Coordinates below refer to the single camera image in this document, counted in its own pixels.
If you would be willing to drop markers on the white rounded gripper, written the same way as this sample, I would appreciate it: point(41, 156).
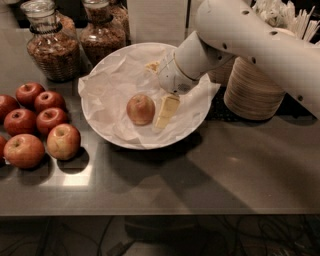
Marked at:
point(171, 77)

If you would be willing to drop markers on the yellow-red apple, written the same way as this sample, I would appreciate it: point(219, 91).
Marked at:
point(63, 142)
point(24, 151)
point(140, 109)

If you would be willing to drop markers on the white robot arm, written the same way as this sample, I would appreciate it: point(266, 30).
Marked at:
point(227, 28)

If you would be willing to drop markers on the white bowl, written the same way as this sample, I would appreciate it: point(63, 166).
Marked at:
point(100, 80)

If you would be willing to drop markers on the paper bowl stack back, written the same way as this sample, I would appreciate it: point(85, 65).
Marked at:
point(221, 75)

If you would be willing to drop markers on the paper bowl stack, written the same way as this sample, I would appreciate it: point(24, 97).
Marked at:
point(221, 75)
point(250, 94)

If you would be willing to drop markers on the paper bowl stack front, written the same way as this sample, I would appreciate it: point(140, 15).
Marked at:
point(250, 94)

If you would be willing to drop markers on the red apple back right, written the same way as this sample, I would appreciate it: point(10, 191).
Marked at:
point(49, 99)

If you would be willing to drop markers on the red apple middle right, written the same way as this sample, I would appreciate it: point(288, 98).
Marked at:
point(49, 118)

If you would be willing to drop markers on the red apple back left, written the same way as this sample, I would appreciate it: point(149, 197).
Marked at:
point(27, 93)

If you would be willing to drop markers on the red apple middle left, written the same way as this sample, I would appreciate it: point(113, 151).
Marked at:
point(20, 121)

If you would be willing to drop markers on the red apple far left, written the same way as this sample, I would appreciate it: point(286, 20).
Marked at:
point(7, 104)

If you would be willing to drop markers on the red apple at left edge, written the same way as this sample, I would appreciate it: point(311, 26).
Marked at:
point(3, 142)

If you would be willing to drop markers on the white crumpled paper liner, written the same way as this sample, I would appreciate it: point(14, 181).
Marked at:
point(116, 86)

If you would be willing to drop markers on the white paper sign left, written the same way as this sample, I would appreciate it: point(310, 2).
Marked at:
point(161, 21)

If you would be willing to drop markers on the glass granola jar right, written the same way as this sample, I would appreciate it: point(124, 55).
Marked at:
point(103, 34)

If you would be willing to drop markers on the glass granola jar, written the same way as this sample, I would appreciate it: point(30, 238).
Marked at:
point(55, 50)
point(103, 34)

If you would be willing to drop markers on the glass granola jar left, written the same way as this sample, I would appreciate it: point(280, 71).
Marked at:
point(55, 50)

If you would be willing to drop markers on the white plastic cutlery bundle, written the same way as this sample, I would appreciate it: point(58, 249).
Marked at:
point(282, 15)

